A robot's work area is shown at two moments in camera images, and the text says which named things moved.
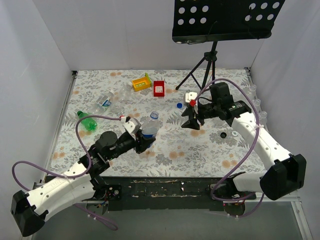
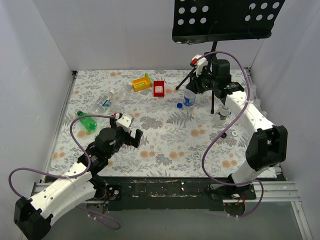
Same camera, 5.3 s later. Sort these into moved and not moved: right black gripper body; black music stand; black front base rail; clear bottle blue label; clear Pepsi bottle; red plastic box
Moved: clear Pepsi bottle; right black gripper body
Not moved: red plastic box; black music stand; black front base rail; clear bottle blue label
